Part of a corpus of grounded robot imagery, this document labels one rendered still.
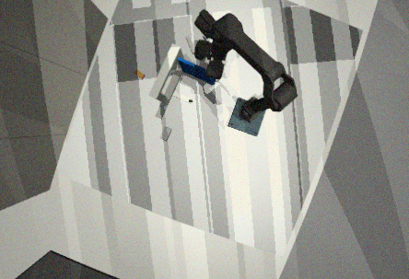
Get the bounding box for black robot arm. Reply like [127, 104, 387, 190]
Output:
[194, 10, 298, 122]

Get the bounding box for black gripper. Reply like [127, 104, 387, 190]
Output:
[205, 46, 228, 80]

